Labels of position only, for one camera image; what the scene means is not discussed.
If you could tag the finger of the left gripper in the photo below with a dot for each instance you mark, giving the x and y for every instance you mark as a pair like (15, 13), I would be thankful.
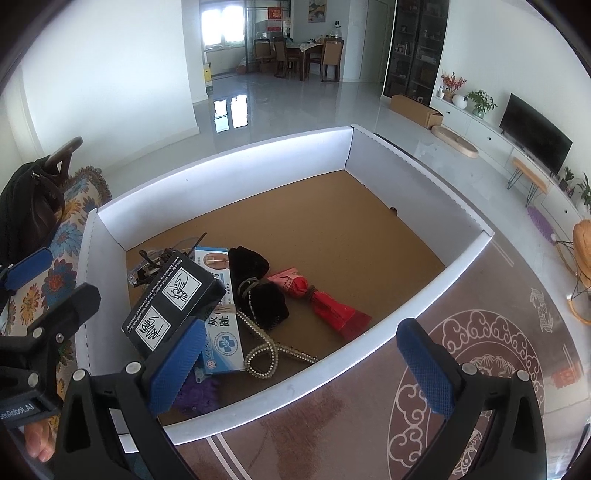
(17, 275)
(63, 319)

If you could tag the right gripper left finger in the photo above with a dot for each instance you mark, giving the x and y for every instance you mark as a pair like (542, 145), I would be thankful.
(88, 445)

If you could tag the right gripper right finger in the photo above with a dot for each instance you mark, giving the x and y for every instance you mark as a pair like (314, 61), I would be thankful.
(513, 446)

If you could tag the black frame eyeglasses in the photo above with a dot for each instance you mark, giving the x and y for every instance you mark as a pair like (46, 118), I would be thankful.
(153, 260)

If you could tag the black box white labels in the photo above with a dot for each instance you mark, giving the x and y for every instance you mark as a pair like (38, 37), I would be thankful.
(181, 290)

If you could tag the blue white ointment box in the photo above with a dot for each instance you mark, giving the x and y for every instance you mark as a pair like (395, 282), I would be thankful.
(223, 349)

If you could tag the red pouch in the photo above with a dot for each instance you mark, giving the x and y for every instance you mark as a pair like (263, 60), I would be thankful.
(344, 319)

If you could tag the white cardboard sorting box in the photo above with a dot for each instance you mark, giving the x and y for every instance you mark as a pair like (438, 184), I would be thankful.
(357, 215)

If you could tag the person left hand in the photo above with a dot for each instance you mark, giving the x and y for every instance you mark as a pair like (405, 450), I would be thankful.
(39, 440)

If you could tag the black handbag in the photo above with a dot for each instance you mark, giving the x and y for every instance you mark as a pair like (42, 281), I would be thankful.
(33, 204)

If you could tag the purple fluffy item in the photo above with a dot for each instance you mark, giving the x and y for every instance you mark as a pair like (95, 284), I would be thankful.
(198, 395)

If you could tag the orange lounge chair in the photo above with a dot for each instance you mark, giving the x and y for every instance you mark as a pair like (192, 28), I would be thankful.
(575, 255)

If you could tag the black velvet pouch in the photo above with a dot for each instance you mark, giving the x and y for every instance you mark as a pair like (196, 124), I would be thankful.
(254, 295)

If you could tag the small wooden bench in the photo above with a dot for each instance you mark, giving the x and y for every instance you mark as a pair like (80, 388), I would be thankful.
(537, 183)

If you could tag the white tv cabinet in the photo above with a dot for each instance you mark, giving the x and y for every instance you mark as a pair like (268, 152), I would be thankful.
(498, 151)

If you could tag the black flat television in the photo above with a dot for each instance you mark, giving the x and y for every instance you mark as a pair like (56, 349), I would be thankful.
(535, 134)

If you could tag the green potted plant left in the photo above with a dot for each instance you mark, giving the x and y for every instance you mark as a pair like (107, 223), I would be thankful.
(482, 103)

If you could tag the cardboard box on floor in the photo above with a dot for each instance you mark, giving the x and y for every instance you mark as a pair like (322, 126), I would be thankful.
(415, 111)

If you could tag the red flower vase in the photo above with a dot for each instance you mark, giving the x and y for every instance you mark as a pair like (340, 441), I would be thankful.
(451, 84)

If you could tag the dining table with chairs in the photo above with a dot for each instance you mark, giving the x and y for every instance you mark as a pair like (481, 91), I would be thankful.
(283, 56)

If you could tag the dark display cabinet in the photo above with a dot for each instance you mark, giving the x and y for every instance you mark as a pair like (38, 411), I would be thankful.
(416, 48)

